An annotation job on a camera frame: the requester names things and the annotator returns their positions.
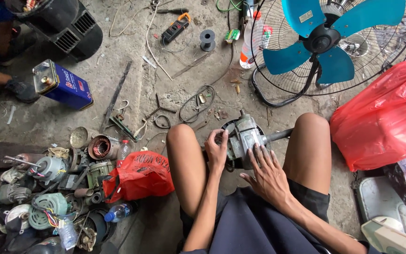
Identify person's right hand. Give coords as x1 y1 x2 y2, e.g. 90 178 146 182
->
239 143 296 209

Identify person's left hand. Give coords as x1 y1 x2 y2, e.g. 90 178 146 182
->
204 128 230 172

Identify grey fan motor with shaft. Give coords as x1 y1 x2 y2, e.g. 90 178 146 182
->
214 109 294 171

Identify person's left leg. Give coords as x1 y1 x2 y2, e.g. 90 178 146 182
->
166 123 208 218

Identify person's leg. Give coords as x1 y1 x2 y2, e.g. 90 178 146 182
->
282 112 332 195
166 123 208 218

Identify person's dark shorts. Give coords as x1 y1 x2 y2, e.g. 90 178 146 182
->
177 179 383 254

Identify person's right leg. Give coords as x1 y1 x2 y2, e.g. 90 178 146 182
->
282 112 332 195

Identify three armed metal puller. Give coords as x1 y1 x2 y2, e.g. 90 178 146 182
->
145 93 177 119

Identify small printed red plastic bag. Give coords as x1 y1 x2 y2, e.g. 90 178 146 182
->
102 151 175 204

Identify small bottle with red cap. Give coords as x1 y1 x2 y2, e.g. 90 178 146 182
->
117 140 132 161

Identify green metal tool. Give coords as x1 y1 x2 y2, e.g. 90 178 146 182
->
109 114 139 143

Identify white plastic tray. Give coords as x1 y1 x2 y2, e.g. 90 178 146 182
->
353 176 406 233

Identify black plastic spool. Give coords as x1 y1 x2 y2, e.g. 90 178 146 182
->
199 29 216 52

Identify clear bottle with blue cap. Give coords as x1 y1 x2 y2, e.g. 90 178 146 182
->
104 202 139 223

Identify long flat metal bar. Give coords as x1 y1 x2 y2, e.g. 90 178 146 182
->
99 61 133 134

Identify clear bottle with orange cap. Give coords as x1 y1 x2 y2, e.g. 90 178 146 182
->
239 11 264 69

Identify small green box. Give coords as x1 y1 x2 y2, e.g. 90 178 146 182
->
224 29 241 44

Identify black orange clamp meter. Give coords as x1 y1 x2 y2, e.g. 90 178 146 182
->
161 12 191 44

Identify large red plastic bag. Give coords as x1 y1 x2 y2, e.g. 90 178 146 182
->
330 58 406 172

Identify white fan base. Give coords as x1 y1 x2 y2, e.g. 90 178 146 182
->
360 215 406 254

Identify blue bladed standing fan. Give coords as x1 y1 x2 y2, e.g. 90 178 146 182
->
250 0 406 108

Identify blue metal can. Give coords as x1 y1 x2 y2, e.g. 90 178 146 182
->
32 59 94 111

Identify heap of old motors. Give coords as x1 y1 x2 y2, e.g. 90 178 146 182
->
0 127 119 254

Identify large black electric motor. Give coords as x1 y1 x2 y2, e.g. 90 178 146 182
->
5 0 103 63

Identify black wire loop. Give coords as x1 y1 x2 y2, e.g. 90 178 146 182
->
179 85 216 124

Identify small black rubber ring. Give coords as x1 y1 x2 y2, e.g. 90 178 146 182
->
154 115 171 129

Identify white cable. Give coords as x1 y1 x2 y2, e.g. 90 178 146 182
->
145 3 174 81

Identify green cable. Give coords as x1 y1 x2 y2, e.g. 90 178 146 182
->
216 0 243 13

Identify black handled screwdriver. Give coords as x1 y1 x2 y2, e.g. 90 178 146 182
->
156 8 189 15

